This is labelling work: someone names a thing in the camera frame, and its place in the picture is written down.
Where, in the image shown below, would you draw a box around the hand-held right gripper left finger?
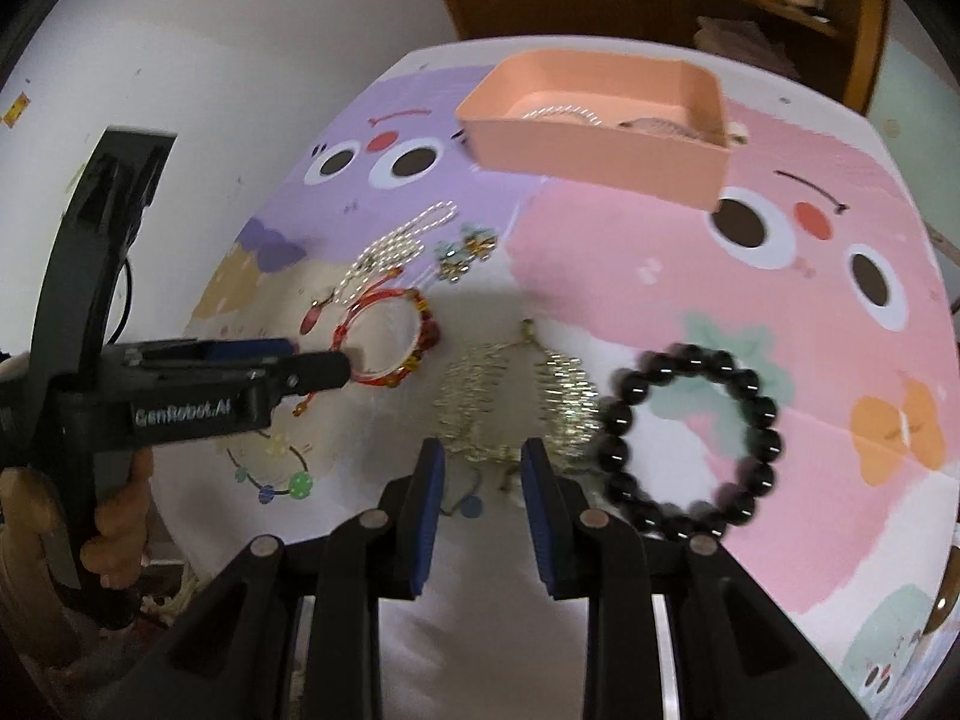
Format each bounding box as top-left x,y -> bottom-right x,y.
97,436 -> 447,720

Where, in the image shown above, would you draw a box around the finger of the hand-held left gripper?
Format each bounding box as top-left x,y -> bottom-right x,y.
191,336 -> 301,365
259,349 -> 355,400

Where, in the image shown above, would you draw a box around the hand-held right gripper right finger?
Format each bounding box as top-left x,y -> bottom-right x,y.
521,436 -> 875,720

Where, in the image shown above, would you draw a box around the red drop earring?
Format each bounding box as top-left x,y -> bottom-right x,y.
300,296 -> 338,335

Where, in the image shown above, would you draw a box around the gold comb earrings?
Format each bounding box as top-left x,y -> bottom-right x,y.
521,319 -> 602,460

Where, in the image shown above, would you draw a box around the red beaded bracelet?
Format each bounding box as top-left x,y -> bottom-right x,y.
334,286 -> 443,392

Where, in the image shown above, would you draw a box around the silver fringe earring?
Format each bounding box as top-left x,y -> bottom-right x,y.
435,341 -> 526,467

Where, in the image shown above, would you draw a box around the pearl necklace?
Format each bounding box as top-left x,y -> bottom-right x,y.
334,200 -> 458,306

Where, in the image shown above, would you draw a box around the black bead bracelet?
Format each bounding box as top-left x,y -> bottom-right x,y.
596,343 -> 785,541

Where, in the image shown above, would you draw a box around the teal flower earring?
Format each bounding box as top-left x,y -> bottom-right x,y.
459,223 -> 500,260
435,240 -> 473,286

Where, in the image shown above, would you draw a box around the pink plastic tray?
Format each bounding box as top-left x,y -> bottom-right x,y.
455,49 -> 734,212

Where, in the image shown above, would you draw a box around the person's left hand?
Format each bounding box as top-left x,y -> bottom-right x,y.
94,446 -> 156,592

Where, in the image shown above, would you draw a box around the cartoon printed tablecloth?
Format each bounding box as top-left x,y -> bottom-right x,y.
161,34 -> 960,720

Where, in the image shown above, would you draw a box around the silver hair clip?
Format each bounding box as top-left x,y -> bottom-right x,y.
619,114 -> 710,142

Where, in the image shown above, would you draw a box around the folded pale cloths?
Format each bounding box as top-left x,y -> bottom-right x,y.
694,15 -> 800,80

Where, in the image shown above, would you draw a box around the light blue wardrobe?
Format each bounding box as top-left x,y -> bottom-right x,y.
862,0 -> 960,241

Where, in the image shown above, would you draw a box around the wooden shelf unit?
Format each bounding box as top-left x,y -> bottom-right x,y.
660,0 -> 891,117

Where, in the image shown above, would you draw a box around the black cable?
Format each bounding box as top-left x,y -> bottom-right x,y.
105,255 -> 140,347

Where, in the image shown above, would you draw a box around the white bead bracelet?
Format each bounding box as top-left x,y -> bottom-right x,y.
521,103 -> 605,128

